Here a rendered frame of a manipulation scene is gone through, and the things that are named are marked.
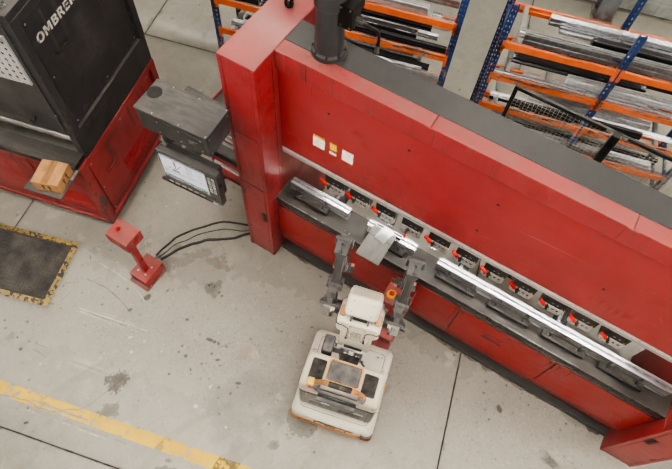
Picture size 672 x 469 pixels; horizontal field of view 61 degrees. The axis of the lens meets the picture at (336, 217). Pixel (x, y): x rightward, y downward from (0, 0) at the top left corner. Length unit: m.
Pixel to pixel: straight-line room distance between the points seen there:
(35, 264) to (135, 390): 1.45
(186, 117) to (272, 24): 0.72
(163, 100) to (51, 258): 2.36
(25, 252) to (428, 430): 3.67
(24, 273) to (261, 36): 3.15
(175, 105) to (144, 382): 2.31
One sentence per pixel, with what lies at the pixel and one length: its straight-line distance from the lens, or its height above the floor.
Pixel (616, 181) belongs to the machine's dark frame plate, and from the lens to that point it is 3.09.
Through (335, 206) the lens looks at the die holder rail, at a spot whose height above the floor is 0.97.
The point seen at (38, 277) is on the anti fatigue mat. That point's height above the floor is 0.01.
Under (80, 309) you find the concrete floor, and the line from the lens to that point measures 5.20.
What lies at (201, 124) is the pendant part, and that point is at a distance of 3.38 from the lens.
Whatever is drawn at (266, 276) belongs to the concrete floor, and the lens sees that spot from 4.98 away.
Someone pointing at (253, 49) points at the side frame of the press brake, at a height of 2.30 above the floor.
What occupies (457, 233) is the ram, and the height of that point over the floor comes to 1.48.
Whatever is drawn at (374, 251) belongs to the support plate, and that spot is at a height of 1.00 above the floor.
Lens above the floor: 4.58
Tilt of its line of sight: 61 degrees down
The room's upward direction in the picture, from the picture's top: 6 degrees clockwise
